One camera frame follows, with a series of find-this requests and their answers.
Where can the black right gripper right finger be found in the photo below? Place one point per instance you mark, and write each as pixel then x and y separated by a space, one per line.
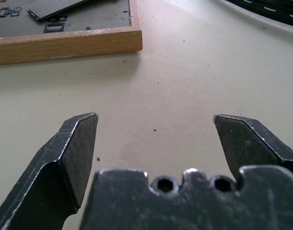
pixel 247 143

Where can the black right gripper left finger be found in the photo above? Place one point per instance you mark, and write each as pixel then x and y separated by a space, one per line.
pixel 52 165

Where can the black road track piece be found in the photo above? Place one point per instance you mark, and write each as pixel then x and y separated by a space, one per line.
pixel 268 9

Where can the wooden framed grey tray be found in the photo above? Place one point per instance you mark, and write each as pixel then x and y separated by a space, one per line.
pixel 72 40

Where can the black plate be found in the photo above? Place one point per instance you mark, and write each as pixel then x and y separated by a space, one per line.
pixel 55 9

